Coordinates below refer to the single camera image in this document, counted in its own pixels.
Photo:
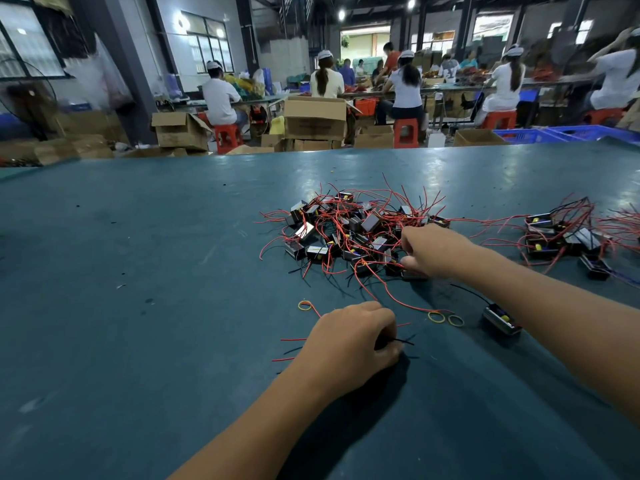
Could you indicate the blue plastic crate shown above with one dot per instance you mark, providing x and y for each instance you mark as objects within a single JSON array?
[
  {"x": 530, "y": 136},
  {"x": 600, "y": 133}
]

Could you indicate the person's left hand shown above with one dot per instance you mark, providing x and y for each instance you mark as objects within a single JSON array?
[{"x": 345, "y": 350}]

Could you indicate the open cardboard box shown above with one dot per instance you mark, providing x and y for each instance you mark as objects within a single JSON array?
[{"x": 182, "y": 132}]

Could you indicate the large closed cardboard box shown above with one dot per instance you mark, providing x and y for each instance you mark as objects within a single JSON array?
[{"x": 316, "y": 120}]

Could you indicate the shallow cardboard box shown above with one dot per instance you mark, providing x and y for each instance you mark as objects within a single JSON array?
[{"x": 480, "y": 137}]

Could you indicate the person's left forearm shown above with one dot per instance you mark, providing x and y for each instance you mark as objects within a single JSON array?
[{"x": 250, "y": 440}]

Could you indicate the black standing fan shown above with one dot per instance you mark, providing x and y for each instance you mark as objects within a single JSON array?
[{"x": 30, "y": 105}]

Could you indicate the person's right hand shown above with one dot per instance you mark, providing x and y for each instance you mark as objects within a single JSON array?
[{"x": 440, "y": 250}]

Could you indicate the tilted cardboard box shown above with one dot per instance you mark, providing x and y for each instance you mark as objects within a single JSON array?
[{"x": 632, "y": 117}]

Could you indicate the person's right forearm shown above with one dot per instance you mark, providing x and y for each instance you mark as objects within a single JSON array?
[{"x": 570, "y": 320}]

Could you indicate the low cardboard box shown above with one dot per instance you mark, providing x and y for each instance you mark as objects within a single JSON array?
[{"x": 374, "y": 137}]

